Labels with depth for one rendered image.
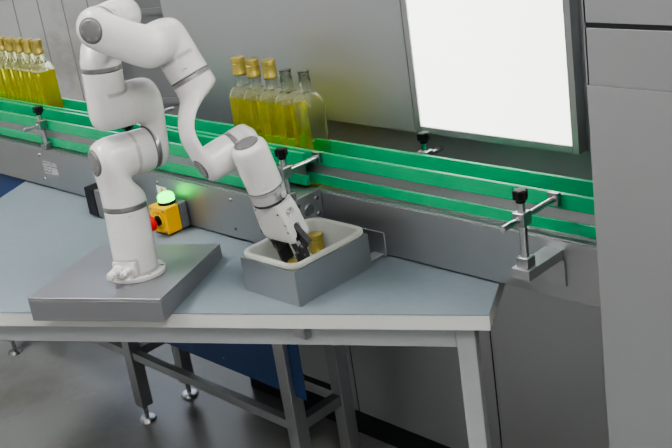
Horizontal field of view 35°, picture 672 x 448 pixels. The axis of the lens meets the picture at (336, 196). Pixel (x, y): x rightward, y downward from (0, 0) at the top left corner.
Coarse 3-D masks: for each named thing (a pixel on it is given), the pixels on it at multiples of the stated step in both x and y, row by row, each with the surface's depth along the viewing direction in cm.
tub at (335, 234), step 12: (312, 228) 237; (324, 228) 235; (336, 228) 232; (348, 228) 230; (360, 228) 227; (264, 240) 228; (324, 240) 236; (336, 240) 233; (348, 240) 223; (252, 252) 226; (264, 252) 228; (276, 252) 231; (324, 252) 218; (276, 264) 216; (288, 264) 214; (300, 264) 214
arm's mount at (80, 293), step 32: (96, 256) 247; (160, 256) 242; (192, 256) 239; (64, 288) 229; (96, 288) 227; (128, 288) 225; (160, 288) 222; (192, 288) 231; (64, 320) 226; (96, 320) 223; (128, 320) 221; (160, 320) 219
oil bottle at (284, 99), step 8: (280, 96) 246; (288, 96) 245; (280, 104) 247; (288, 104) 245; (280, 112) 248; (288, 112) 246; (280, 120) 249; (288, 120) 247; (280, 128) 250; (288, 128) 248; (280, 136) 251; (288, 136) 249; (296, 136) 248; (288, 144) 250; (296, 144) 248
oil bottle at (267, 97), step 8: (280, 88) 251; (264, 96) 250; (272, 96) 249; (264, 104) 251; (272, 104) 249; (264, 112) 252; (272, 112) 250; (264, 120) 253; (272, 120) 251; (264, 128) 254; (272, 128) 252; (272, 136) 253
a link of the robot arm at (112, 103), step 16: (96, 80) 215; (112, 80) 216; (128, 80) 223; (144, 80) 224; (96, 96) 217; (112, 96) 217; (128, 96) 219; (144, 96) 221; (160, 96) 224; (96, 112) 218; (112, 112) 218; (128, 112) 220; (144, 112) 222; (160, 112) 224; (96, 128) 220; (112, 128) 220; (160, 128) 225; (160, 144) 226; (160, 160) 227
